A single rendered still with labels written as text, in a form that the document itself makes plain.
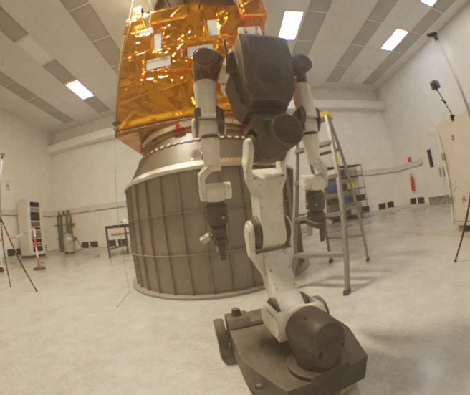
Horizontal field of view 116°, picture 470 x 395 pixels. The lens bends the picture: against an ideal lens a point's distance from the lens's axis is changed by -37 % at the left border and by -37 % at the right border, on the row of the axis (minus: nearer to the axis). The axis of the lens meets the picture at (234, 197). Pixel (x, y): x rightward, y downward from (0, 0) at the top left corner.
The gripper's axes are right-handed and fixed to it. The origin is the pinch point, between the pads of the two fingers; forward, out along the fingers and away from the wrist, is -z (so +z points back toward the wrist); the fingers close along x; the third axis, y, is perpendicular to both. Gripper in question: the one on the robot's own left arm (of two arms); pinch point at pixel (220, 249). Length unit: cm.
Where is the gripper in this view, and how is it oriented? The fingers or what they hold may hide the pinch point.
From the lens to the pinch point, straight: 93.8
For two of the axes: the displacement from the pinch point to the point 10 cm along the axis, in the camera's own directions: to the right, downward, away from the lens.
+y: -9.7, 1.1, -2.1
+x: -2.2, -0.9, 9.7
